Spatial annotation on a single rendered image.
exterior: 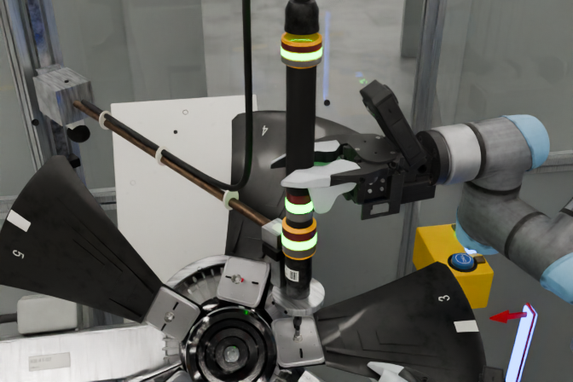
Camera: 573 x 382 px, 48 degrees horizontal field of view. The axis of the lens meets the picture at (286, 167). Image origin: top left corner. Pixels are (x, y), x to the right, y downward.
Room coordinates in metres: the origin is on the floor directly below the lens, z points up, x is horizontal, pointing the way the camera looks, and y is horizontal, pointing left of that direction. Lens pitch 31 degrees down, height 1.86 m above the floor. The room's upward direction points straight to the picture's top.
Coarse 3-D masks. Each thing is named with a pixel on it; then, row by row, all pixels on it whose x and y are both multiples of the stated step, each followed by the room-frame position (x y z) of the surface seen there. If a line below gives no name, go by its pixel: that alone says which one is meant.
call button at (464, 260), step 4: (460, 252) 0.97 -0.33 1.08; (456, 256) 0.96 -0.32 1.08; (460, 256) 0.96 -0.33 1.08; (464, 256) 0.96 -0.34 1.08; (468, 256) 0.96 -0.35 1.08; (452, 260) 0.95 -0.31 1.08; (456, 260) 0.95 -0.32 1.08; (460, 260) 0.95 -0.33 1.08; (464, 260) 0.95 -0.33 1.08; (468, 260) 0.95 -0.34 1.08; (472, 260) 0.95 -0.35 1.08; (456, 264) 0.94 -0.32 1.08; (460, 264) 0.94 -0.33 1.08; (464, 264) 0.94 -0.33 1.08; (468, 264) 0.94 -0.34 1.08; (472, 264) 0.94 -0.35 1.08; (460, 268) 0.94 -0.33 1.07; (464, 268) 0.93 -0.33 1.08; (468, 268) 0.94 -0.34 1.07
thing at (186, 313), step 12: (156, 300) 0.66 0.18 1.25; (168, 300) 0.66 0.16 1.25; (180, 300) 0.65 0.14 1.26; (156, 312) 0.67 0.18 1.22; (180, 312) 0.65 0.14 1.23; (192, 312) 0.65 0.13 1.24; (156, 324) 0.67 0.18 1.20; (168, 324) 0.66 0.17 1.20; (180, 324) 0.66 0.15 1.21; (192, 324) 0.65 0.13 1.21; (180, 336) 0.66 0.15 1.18
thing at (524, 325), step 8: (528, 312) 0.70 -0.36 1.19; (528, 320) 0.70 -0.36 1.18; (520, 328) 0.71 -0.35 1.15; (528, 328) 0.69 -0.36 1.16; (520, 336) 0.71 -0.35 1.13; (520, 344) 0.70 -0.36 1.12; (512, 352) 0.71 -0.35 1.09; (520, 352) 0.70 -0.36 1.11; (512, 360) 0.71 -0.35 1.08; (520, 360) 0.69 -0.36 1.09; (512, 368) 0.70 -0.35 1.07; (512, 376) 0.70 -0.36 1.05
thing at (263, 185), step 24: (240, 120) 0.90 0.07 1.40; (264, 120) 0.88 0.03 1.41; (240, 144) 0.87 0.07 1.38; (264, 144) 0.85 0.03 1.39; (240, 168) 0.84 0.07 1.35; (264, 168) 0.82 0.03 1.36; (240, 192) 0.81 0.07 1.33; (264, 192) 0.78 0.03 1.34; (240, 216) 0.78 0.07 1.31; (264, 216) 0.75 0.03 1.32; (240, 240) 0.74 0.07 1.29
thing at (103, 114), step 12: (96, 108) 1.01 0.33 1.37; (108, 120) 0.98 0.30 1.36; (252, 120) 0.72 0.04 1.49; (132, 132) 0.92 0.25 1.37; (252, 132) 0.72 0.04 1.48; (156, 144) 0.88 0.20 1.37; (252, 144) 0.72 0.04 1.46; (156, 156) 0.86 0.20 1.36; (168, 156) 0.85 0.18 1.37; (192, 168) 0.81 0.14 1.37; (204, 180) 0.79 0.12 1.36; (216, 180) 0.77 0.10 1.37; (240, 180) 0.73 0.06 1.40; (228, 192) 0.74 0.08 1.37; (228, 204) 0.74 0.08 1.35
